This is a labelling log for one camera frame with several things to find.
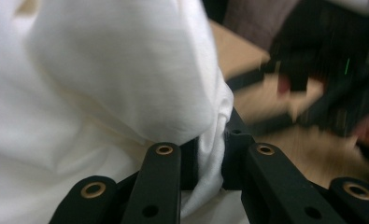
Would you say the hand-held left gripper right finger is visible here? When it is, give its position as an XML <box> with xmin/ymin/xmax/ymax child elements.
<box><xmin>220</xmin><ymin>106</ymin><xmax>255</xmax><ymax>191</ymax></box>

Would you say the white pleated skirt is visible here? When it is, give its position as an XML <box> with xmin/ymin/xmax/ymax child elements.
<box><xmin>0</xmin><ymin>0</ymin><xmax>250</xmax><ymax>224</ymax></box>

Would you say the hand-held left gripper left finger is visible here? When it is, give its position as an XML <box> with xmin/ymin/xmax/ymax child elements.
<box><xmin>179</xmin><ymin>136</ymin><xmax>201</xmax><ymax>191</ymax></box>

